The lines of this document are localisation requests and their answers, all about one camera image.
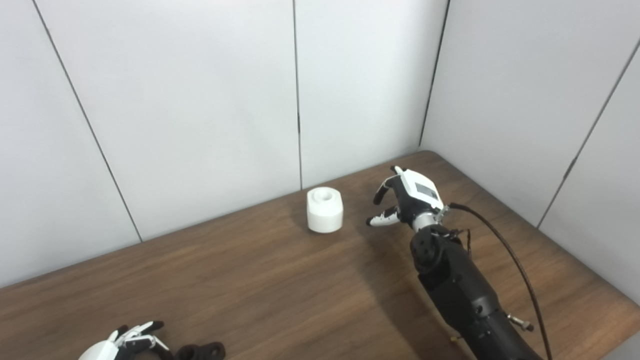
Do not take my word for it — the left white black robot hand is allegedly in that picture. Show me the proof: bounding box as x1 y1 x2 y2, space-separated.
77 320 174 360

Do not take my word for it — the black plastic holder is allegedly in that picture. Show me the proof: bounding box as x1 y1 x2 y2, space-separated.
174 341 226 360

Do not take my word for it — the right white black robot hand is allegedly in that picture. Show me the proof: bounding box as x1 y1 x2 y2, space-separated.
366 166 446 231

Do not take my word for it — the round white plastic piece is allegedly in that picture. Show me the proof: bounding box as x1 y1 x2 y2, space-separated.
306 186 344 234

